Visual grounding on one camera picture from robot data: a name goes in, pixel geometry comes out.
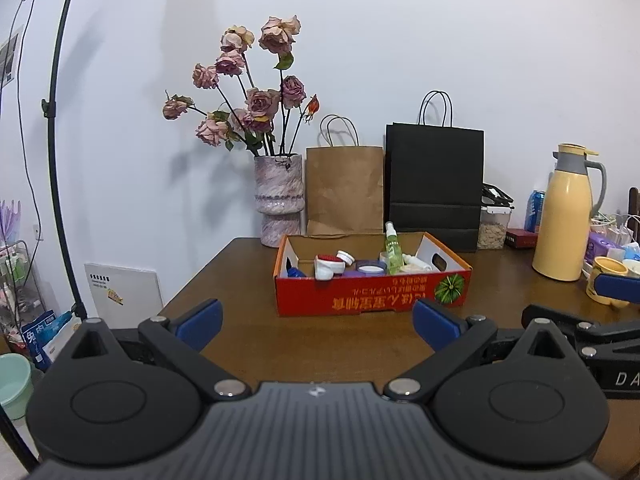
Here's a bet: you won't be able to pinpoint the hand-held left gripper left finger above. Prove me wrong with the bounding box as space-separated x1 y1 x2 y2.
62 298 251 402

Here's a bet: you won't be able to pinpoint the purple plastic hangers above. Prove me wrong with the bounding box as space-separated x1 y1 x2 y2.
0 199 23 246

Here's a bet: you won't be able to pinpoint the black power cable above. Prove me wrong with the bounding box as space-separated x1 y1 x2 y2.
14 0 46 241

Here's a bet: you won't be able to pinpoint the clear seed container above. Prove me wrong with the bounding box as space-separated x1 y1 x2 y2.
477 205 512 250

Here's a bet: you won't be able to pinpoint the yellow bear mug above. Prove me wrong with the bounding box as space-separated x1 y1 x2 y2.
586 256 630 306

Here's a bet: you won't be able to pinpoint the small red box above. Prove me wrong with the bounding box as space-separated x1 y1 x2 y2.
505 228 540 249

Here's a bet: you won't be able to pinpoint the black paper bag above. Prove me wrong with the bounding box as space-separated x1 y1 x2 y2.
384 91 485 253

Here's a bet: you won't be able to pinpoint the green plastic basin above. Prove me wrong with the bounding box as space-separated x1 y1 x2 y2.
0 353 37 421

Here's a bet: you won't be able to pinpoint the white board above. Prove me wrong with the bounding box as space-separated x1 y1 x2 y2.
84 262 164 332

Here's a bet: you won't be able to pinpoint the blue drink can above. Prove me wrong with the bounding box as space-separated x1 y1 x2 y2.
525 190 547 233

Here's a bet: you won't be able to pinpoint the purple tissue pack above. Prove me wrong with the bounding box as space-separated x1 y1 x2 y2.
582 232 618 263

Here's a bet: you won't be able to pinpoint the pink marbled vase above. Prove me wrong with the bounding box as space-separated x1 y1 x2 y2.
254 154 306 248

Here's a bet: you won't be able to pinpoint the dried pink roses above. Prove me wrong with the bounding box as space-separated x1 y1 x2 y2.
162 15 321 157

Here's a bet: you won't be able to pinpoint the black plastic frame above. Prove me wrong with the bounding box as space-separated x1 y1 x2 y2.
481 185 515 209

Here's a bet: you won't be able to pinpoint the yellow thermos jug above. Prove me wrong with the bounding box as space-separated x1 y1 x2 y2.
531 143 607 282

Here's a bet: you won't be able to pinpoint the wire storage rack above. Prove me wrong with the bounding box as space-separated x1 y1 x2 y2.
0 240 46 346

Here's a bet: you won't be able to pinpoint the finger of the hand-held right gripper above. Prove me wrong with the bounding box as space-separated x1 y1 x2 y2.
596 274 640 305
521 304 640 348

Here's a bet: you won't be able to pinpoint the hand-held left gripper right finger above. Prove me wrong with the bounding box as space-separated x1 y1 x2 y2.
384 298 576 402

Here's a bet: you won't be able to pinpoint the green spray bottle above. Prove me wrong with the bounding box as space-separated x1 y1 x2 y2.
384 221 405 276

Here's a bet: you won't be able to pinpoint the black light stand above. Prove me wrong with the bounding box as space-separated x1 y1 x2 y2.
42 0 101 321

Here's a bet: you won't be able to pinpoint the red cardboard box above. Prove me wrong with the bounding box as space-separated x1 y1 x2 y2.
273 232 473 317

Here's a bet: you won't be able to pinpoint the brown paper bag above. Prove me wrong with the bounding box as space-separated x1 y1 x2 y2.
305 115 386 238

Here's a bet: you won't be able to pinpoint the wall paper sheet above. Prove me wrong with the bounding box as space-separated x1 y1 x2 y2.
0 32 24 91

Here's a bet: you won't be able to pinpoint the white cables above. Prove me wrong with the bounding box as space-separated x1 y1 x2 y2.
590 212 636 241

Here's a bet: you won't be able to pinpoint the blue white bag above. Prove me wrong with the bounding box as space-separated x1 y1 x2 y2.
21 310 82 367

